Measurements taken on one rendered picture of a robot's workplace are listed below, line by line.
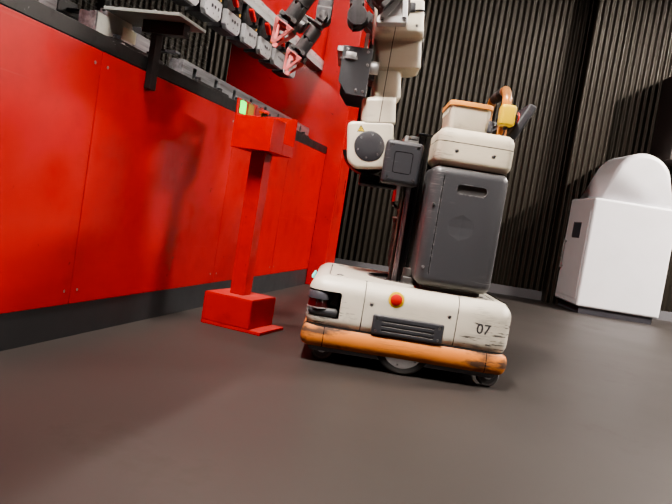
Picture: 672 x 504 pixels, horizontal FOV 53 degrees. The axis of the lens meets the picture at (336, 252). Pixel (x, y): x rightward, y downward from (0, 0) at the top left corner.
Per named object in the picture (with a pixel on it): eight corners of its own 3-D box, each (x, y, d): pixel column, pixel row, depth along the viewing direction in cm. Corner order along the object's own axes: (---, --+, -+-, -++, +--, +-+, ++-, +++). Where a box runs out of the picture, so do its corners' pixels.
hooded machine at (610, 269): (570, 312, 525) (601, 145, 517) (549, 302, 582) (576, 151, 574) (657, 326, 525) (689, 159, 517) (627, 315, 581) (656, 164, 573)
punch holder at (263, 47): (259, 52, 322) (264, 18, 321) (242, 51, 324) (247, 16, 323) (269, 60, 336) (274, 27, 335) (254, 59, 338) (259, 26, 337)
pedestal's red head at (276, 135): (269, 151, 241) (276, 101, 240) (230, 146, 246) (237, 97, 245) (292, 158, 259) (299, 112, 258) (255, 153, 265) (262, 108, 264)
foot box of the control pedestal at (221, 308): (259, 336, 242) (264, 303, 241) (200, 321, 251) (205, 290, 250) (283, 330, 261) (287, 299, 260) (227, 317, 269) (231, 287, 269)
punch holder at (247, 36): (243, 40, 302) (248, 3, 301) (225, 39, 304) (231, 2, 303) (255, 49, 317) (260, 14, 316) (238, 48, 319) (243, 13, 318)
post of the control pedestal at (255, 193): (243, 295, 252) (265, 152, 249) (229, 292, 254) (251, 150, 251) (250, 294, 258) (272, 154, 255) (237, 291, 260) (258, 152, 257)
